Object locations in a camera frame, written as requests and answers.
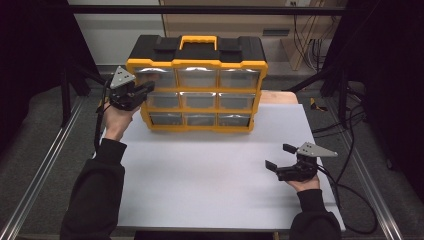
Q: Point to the clear plastic drawer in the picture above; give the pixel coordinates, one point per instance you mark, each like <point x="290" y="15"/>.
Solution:
<point x="163" y="80"/>

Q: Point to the person's right hand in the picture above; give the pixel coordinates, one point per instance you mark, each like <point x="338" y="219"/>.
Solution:
<point x="305" y="185"/>

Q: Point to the white foam mat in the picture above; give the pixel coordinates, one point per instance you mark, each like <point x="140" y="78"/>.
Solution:
<point x="200" y="193"/>

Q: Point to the black crossbar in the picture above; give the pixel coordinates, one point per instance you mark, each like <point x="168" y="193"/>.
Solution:
<point x="200" y="10"/>

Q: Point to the black curtain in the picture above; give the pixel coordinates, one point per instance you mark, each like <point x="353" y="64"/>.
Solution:
<point x="30" y="60"/>
<point x="393" y="83"/>

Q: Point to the aluminium rail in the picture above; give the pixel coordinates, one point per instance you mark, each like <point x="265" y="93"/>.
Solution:
<point x="366" y="186"/>
<point x="40" y="173"/>

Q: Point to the person's left hand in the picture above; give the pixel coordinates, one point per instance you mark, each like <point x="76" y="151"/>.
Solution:
<point x="116" y="121"/>

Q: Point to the black frame post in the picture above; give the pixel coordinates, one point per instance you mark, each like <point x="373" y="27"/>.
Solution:
<point x="342" y="96"/>

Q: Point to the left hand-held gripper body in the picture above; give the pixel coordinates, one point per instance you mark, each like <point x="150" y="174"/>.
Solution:
<point x="125" y="96"/>

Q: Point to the yellow black drawer organizer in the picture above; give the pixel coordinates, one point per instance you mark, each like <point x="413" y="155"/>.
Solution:
<point x="196" y="90"/>

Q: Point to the grid of clear drawers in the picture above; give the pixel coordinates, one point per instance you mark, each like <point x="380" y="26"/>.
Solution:
<point x="197" y="100"/>

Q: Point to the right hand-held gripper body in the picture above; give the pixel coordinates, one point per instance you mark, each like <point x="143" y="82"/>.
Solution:
<point x="295" y="172"/>

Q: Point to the right yellow table clamp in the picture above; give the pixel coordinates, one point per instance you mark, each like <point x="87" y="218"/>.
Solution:
<point x="315" y="105"/>

